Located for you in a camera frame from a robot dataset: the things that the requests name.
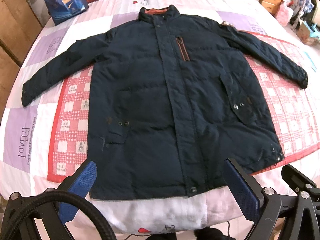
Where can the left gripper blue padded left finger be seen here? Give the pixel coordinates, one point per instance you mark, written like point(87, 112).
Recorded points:
point(80, 184)

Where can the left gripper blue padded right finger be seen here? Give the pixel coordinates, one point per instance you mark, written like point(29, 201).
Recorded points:
point(259, 205)

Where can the dark navy padded jacket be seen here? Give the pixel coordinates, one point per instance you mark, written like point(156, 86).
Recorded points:
point(171, 97)

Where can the red white checkered mat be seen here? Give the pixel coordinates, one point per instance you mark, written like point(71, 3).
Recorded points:
point(294, 112)

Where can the wooden wardrobe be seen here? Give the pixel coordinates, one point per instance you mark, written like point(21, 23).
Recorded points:
point(19, 29)

